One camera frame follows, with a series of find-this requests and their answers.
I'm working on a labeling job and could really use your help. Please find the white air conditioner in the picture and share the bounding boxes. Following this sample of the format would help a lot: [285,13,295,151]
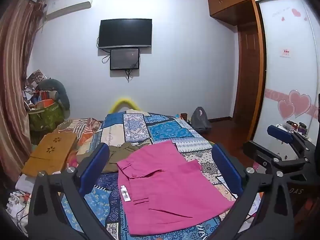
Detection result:
[45,0,94,21]

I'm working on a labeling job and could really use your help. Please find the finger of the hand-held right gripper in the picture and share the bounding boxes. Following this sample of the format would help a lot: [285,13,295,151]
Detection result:
[267,124,316,153]
[243,141,283,173]

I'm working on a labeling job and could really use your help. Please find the patchwork printed bed blanket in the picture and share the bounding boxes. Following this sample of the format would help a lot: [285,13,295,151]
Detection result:
[59,112,263,240]

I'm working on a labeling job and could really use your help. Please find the yellow curved tube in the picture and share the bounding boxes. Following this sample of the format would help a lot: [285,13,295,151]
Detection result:
[109,97,140,113]

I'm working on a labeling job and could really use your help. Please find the dark jars on nightstand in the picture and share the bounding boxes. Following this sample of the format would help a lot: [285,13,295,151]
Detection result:
[286,120,308,136]

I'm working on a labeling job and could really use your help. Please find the pink pants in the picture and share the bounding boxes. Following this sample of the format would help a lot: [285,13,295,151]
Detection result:
[116,140,237,236]

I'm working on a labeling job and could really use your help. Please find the black wall television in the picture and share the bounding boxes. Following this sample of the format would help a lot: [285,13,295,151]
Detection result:
[98,18,153,49]

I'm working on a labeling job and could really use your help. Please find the white sliding door pink hearts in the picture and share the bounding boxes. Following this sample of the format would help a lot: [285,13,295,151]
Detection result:
[251,0,320,143]

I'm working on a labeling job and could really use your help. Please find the grey bag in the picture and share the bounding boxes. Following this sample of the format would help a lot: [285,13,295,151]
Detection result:
[190,107,212,132]

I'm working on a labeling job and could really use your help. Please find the small black wall monitor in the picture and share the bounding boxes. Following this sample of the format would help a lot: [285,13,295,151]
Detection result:
[110,48,140,71]

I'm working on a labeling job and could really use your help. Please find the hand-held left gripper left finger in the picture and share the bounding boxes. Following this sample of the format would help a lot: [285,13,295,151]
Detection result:
[26,142,118,240]

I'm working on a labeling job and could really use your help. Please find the orange striped blanket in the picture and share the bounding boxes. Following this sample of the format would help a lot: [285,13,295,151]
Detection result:
[53,117,102,153]

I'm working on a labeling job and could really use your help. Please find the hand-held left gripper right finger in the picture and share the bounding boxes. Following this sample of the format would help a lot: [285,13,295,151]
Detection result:
[207,142,297,240]

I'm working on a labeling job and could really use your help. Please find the grey plush pillow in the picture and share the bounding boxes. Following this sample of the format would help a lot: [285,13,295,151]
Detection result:
[37,79,71,110]

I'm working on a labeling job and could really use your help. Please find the olive green garment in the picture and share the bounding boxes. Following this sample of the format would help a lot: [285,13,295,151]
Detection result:
[76,142,140,173]

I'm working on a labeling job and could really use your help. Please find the brown wooden door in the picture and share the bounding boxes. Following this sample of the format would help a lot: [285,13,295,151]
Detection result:
[232,22,262,133]

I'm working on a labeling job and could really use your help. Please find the pile of papers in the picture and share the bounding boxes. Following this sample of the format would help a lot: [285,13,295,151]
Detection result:
[23,69,49,105]

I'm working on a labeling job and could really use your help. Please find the striped brown curtain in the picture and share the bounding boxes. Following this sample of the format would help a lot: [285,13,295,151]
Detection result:
[0,0,45,178]

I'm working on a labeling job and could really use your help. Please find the wooden lap desk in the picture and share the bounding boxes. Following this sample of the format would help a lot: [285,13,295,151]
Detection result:
[21,132,78,176]

